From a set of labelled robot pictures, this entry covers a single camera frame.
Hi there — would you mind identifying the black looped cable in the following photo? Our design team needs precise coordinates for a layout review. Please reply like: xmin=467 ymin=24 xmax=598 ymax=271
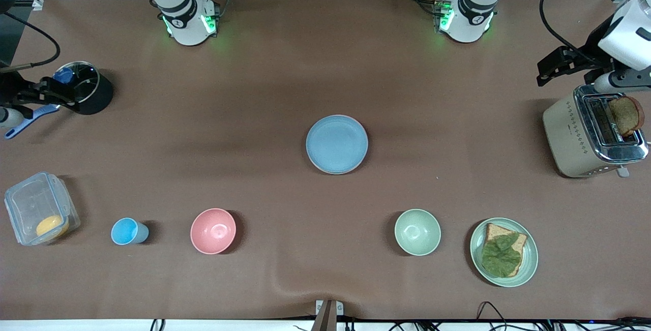
xmin=476 ymin=300 xmax=510 ymax=331

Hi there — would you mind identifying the glass lid blue knob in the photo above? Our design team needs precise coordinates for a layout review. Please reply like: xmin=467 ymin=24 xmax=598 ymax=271
xmin=53 ymin=62 xmax=100 ymax=106

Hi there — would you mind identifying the green lettuce leaf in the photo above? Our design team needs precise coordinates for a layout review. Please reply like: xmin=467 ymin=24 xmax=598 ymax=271
xmin=481 ymin=233 xmax=524 ymax=278

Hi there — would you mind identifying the brown bread slice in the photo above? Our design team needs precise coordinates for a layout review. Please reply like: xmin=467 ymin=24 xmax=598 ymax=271
xmin=482 ymin=223 xmax=528 ymax=277

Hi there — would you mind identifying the brown table mat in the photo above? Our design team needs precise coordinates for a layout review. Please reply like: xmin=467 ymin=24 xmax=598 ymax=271
xmin=0 ymin=0 xmax=651 ymax=321

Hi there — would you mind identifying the dark toasted bread slice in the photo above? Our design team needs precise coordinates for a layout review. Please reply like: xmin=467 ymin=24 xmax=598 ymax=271
xmin=607 ymin=96 xmax=645 ymax=137

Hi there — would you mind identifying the beige chrome toaster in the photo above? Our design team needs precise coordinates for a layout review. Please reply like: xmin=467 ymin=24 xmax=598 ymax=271
xmin=542 ymin=85 xmax=649 ymax=179

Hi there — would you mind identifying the green bowl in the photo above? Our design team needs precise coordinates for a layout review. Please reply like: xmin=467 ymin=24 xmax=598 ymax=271
xmin=394 ymin=209 xmax=441 ymax=256

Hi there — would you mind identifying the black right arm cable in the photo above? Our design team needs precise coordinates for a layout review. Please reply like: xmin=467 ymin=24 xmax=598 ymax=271
xmin=0 ymin=12 xmax=61 ymax=71

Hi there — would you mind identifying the black pot blue handle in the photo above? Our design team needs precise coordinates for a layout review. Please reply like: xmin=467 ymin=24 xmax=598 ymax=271
xmin=5 ymin=61 xmax=114 ymax=140

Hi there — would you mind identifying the metal table edge bracket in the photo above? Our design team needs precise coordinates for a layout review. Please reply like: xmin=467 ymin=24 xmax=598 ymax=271
xmin=311 ymin=299 xmax=344 ymax=331

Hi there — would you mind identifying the green plate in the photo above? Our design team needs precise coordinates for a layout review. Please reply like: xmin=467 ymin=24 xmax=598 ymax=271
xmin=469 ymin=218 xmax=539 ymax=288

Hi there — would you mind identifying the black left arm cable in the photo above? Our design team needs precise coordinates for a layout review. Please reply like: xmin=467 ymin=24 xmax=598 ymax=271
xmin=539 ymin=0 xmax=611 ymax=59

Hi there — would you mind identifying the blue cup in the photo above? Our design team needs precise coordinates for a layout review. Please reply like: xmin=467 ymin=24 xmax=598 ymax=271
xmin=111 ymin=218 xmax=150 ymax=246

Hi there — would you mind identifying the pink bowl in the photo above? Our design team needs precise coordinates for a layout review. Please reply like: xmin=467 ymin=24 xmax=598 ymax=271
xmin=190 ymin=208 xmax=237 ymax=255

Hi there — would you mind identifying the clear plastic container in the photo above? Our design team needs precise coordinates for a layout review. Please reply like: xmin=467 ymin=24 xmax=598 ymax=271
xmin=4 ymin=171 xmax=81 ymax=246

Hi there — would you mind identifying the yellow orange fruit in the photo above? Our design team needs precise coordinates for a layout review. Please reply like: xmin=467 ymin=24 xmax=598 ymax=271
xmin=36 ymin=215 xmax=70 ymax=240

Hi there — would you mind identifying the pink plate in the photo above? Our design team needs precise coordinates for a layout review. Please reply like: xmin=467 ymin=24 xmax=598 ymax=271
xmin=307 ymin=114 xmax=369 ymax=174

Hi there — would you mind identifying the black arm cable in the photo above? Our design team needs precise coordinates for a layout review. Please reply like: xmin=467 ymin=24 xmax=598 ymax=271
xmin=539 ymin=0 xmax=611 ymax=59
xmin=0 ymin=12 xmax=61 ymax=71

